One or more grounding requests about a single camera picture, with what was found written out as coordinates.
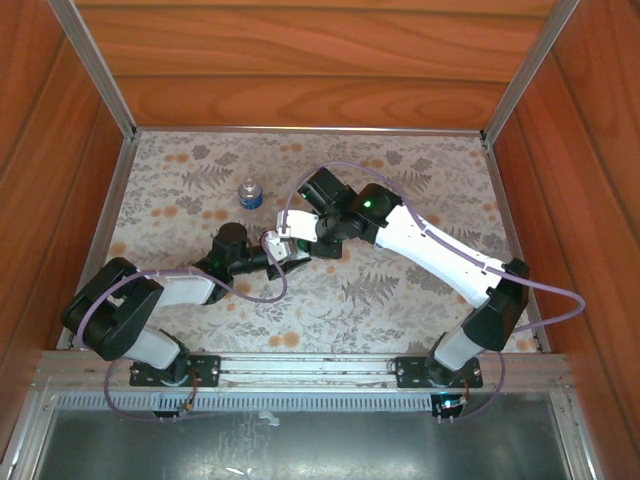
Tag clear bottle blue label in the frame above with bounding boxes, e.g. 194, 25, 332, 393
236, 177, 265, 212

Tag grey metal sheet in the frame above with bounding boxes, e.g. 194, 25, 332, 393
12, 399, 604, 480

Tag small lit circuit board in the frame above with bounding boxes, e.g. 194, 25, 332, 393
433, 393, 469, 418

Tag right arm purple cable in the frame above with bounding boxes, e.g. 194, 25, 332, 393
280, 161, 587, 426

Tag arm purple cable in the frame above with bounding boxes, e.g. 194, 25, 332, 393
280, 161, 587, 426
74, 243, 289, 422

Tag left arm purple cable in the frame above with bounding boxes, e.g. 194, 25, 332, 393
74, 243, 289, 422

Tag aluminium back rail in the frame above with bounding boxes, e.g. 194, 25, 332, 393
133, 124, 487, 138

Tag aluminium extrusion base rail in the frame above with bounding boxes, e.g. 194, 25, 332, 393
30, 348, 575, 392

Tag aluminium side rail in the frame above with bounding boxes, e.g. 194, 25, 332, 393
482, 138, 553, 352
56, 137, 139, 351

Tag grey slotted cable duct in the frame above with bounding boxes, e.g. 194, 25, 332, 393
48, 391, 562, 415

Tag aluminium frame post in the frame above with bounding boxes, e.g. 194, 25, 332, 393
48, 0, 140, 140
480, 0, 584, 142

